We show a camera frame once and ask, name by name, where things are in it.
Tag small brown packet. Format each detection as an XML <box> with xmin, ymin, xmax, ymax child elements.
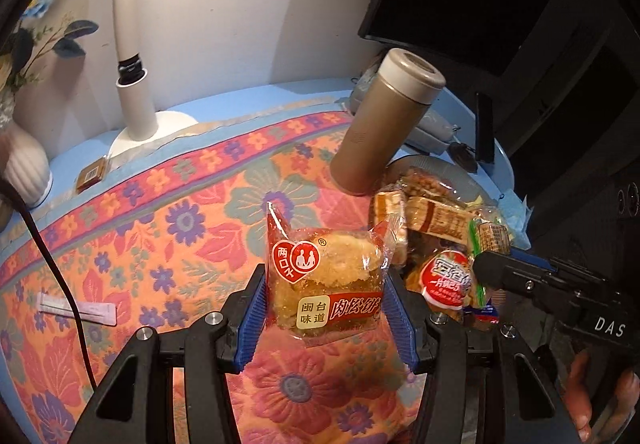
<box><xmin>75</xmin><ymin>158</ymin><xmax>110</xmax><ymax>195</ymax></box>

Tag brown white wafer packet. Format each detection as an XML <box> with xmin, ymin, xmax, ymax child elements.
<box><xmin>369</xmin><ymin>189</ymin><xmax>410</xmax><ymax>265</ymax></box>

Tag clear peanut snack packet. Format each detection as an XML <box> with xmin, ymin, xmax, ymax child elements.
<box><xmin>397</xmin><ymin>166</ymin><xmax>468</xmax><ymax>205</ymax></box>

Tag brown striped snack packet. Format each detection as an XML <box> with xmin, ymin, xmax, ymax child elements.
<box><xmin>405</xmin><ymin>196</ymin><xmax>476</xmax><ymax>245</ymax></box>

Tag white desk lamp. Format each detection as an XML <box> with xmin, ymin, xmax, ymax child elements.
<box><xmin>107</xmin><ymin>0</ymin><xmax>201</xmax><ymax>165</ymax></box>

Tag pale purple sachet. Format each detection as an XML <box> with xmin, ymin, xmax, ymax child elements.
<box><xmin>39</xmin><ymin>293</ymin><xmax>117</xmax><ymax>325</ymax></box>

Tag black cable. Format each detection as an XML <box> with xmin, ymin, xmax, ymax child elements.
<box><xmin>0</xmin><ymin>181</ymin><xmax>98</xmax><ymax>390</ymax></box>

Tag floral table cloth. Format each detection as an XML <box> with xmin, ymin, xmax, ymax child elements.
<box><xmin>0</xmin><ymin>104</ymin><xmax>501</xmax><ymax>444</ymax></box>

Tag clear glass plate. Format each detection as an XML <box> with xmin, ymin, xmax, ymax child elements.
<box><xmin>385</xmin><ymin>154</ymin><xmax>516</xmax><ymax>325</ymax></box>

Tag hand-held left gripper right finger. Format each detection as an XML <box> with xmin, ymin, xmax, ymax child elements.
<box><xmin>384</xmin><ymin>274</ymin><xmax>583</xmax><ymax>444</ymax></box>

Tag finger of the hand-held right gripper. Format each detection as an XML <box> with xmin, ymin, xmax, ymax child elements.
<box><xmin>472</xmin><ymin>251</ymin><xmax>551</xmax><ymax>302</ymax></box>
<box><xmin>510</xmin><ymin>246</ymin><xmax>588</xmax><ymax>277</ymax></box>

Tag light blue cloth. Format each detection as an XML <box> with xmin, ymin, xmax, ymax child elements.
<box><xmin>500</xmin><ymin>189</ymin><xmax>533</xmax><ymax>245</ymax></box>

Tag black phone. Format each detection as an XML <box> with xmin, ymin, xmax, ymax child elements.
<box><xmin>475</xmin><ymin>92</ymin><xmax>496</xmax><ymax>163</ymax></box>

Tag beige thermos bottle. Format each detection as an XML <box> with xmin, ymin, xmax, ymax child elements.
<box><xmin>330</xmin><ymin>48</ymin><xmax>447</xmax><ymax>196</ymax></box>

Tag meat floss cake packet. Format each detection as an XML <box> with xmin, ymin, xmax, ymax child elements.
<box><xmin>265</xmin><ymin>203</ymin><xmax>408</xmax><ymax>350</ymax></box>

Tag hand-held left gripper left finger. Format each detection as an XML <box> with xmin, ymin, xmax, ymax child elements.
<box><xmin>67</xmin><ymin>264</ymin><xmax>268</xmax><ymax>444</ymax></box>

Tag white ribbed vase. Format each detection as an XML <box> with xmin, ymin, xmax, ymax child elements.
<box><xmin>0</xmin><ymin>121</ymin><xmax>53</xmax><ymax>207</ymax></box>

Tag person's right hand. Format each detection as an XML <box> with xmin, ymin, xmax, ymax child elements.
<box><xmin>565</xmin><ymin>349</ymin><xmax>640</xmax><ymax>430</ymax></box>

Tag red snack packet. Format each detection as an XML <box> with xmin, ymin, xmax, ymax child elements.
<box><xmin>417</xmin><ymin>249</ymin><xmax>488</xmax><ymax>322</ymax></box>

